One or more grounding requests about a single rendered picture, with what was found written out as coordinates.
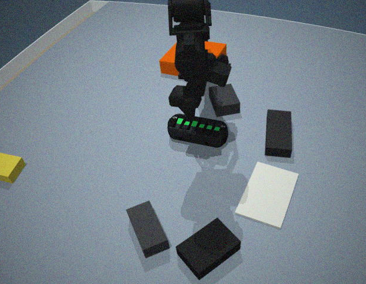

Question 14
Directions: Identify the yellow rectangular block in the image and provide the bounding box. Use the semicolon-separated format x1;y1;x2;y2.
0;153;26;183

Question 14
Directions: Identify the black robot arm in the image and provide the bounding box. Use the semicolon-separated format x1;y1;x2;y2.
168;0;231;87

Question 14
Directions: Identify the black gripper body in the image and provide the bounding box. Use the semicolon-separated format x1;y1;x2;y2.
169;50;216;109

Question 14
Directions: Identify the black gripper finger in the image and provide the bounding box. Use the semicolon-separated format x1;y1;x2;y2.
198;80;207;96
179;107;196;120

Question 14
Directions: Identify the white flat rectangular board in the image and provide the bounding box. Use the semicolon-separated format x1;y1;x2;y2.
235;162;299;229

